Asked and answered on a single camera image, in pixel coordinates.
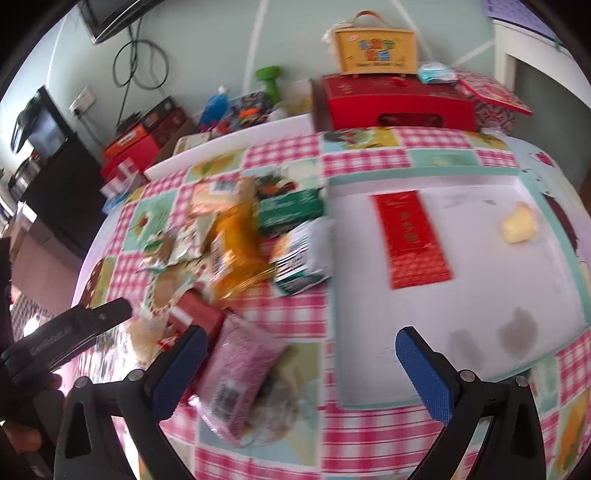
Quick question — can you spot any white and green snack packet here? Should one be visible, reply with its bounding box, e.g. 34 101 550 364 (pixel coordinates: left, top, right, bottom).
270 218 334 296

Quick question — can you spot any white shelf unit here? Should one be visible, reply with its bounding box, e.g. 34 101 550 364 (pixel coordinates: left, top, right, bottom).
492 0 591 185

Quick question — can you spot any purple patterned cloth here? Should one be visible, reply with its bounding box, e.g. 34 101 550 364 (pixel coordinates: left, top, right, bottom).
485 0 564 44

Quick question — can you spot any black cabinet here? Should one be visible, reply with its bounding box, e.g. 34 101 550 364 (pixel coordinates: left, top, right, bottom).
18 134 105 259

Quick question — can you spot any clear jar with yellow contents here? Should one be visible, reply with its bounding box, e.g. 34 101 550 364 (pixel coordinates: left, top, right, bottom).
281 90 315 118

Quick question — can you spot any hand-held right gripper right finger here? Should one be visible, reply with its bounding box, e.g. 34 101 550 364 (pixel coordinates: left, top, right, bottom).
394 326 555 480

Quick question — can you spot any brown and white snack packet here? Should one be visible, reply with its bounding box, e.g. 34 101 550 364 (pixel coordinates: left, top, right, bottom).
173 217 218 264

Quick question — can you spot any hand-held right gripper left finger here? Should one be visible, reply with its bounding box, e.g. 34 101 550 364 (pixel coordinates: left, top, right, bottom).
54 324 208 480

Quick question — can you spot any blue bead bottle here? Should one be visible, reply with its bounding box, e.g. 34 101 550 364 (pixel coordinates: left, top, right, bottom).
198 85 232 127

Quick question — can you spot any orange box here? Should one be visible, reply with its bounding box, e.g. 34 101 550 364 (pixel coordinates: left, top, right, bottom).
104 124 153 158

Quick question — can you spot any pink checked cake tablecloth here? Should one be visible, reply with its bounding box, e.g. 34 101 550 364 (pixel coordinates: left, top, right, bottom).
71 124 591 480

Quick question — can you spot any clear plastic box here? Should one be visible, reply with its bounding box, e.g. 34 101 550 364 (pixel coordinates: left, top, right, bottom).
102 157 146 195

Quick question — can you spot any dark red box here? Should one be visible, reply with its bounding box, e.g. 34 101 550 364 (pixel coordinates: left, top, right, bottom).
139 97 185 144

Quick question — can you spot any white wall socket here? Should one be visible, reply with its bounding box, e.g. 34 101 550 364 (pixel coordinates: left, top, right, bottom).
69 89 98 116

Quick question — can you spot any green snack box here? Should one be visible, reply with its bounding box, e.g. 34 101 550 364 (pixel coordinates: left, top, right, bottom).
256 188 325 238

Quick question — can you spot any pale yellow snack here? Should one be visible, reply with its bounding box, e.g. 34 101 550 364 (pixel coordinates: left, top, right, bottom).
501 202 541 244

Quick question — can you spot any red gift box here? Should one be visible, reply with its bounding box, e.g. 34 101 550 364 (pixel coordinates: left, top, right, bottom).
321 73 477 132

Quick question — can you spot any black appliance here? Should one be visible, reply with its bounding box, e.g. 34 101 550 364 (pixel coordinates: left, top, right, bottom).
10 85 75 158

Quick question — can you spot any white tray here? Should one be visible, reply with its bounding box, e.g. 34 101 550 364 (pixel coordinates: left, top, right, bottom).
325 168 591 409

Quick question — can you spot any white and yellow carton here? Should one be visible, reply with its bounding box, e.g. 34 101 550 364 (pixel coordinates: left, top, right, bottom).
173 133 213 155

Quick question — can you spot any clear snack packet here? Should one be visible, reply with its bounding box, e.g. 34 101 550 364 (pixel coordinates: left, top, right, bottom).
124 316 174 365

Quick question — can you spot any green dumbbell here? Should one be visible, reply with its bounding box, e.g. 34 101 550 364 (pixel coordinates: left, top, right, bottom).
255 66 287 104

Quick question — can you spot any red snack packet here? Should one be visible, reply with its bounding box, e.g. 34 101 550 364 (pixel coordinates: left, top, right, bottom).
159 291 225 352

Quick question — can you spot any black monitor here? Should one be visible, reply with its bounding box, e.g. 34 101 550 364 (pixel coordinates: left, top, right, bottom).
78 0 167 44

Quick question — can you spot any red gift bag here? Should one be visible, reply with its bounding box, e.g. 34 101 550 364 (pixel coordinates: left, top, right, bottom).
100 136 162 181

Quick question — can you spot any red envelope packet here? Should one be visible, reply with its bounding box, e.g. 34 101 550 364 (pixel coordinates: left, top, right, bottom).
370 190 453 291

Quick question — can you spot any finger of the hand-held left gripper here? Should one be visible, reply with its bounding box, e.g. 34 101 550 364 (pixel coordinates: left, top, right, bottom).
71 298 134 340

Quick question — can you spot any pink snack packet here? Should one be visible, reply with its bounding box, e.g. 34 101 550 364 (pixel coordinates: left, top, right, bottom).
196 311 289 446

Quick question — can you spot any pile of colourful toys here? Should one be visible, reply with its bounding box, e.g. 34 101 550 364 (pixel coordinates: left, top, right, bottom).
217 92 271 134

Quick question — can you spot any black cable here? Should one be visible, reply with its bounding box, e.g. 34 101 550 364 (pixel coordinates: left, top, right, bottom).
113 23 169 125

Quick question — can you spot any beige and orange snack packet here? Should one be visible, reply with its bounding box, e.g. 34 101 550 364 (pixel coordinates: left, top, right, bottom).
187 178 257 220

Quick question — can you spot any yellow box with handle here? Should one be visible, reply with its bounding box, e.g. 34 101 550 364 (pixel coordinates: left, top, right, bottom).
330 10 419 77

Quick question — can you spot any blue and white box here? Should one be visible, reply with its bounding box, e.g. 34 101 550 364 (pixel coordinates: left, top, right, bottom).
102 185 134 215

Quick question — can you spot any blue tissue pack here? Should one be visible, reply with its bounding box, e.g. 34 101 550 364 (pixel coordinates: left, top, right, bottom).
418 62 459 85

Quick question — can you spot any cardboard box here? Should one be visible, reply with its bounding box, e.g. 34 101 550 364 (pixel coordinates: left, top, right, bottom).
154 78 315 162

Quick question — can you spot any person's left hand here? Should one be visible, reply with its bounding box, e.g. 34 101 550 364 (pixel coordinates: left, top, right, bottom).
0 375 64 455

